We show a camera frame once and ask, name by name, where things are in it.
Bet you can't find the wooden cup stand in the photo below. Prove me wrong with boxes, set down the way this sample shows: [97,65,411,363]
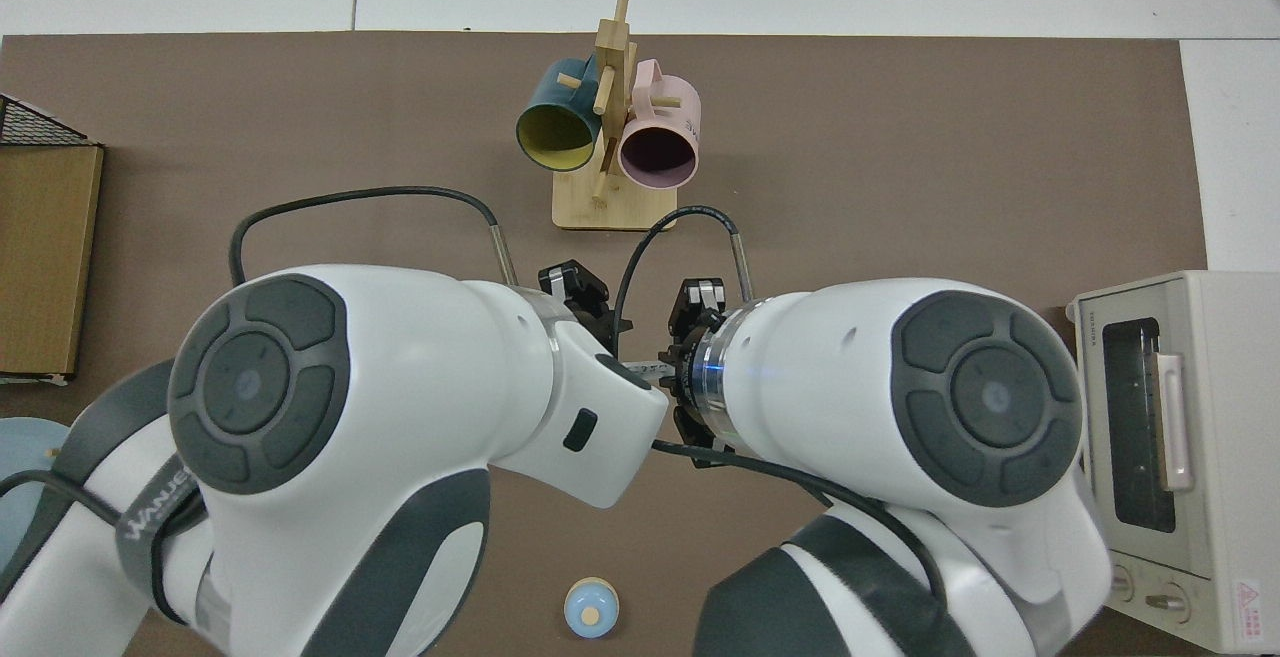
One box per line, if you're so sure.
[552,0,679,232]

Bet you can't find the pink cup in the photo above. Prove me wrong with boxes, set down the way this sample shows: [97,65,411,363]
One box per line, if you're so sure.
[617,59,703,190]

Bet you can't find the dark teal cup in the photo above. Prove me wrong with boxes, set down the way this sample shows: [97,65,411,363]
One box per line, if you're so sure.
[516,55,604,174]

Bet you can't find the small blue round thing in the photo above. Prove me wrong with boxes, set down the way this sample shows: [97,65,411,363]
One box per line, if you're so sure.
[564,577,620,639]

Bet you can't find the brown table cloth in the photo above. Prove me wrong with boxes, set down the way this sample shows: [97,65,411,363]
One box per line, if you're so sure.
[0,32,1208,657]

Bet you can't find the pale toaster oven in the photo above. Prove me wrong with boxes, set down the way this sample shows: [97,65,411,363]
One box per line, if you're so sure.
[1065,270,1280,655]

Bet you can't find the light blue plate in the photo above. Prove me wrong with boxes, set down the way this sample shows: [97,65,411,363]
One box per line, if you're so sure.
[0,417,73,588]

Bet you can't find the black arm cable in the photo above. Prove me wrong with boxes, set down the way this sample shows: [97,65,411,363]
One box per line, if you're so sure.
[0,186,521,628]
[612,205,949,610]

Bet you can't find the wire basket with wooden floor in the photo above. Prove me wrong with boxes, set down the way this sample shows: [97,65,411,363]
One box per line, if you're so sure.
[0,92,105,385]

